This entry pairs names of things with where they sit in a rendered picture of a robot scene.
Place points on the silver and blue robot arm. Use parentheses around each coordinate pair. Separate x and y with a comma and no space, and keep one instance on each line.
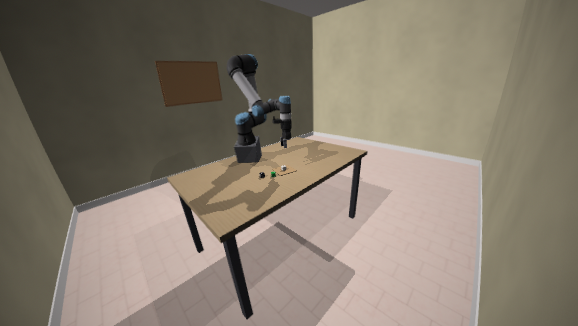
(246,121)

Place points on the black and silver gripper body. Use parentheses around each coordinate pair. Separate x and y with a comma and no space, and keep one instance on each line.
(285,124)

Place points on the tan square mat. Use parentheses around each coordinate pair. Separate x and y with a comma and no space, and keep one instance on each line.
(283,172)

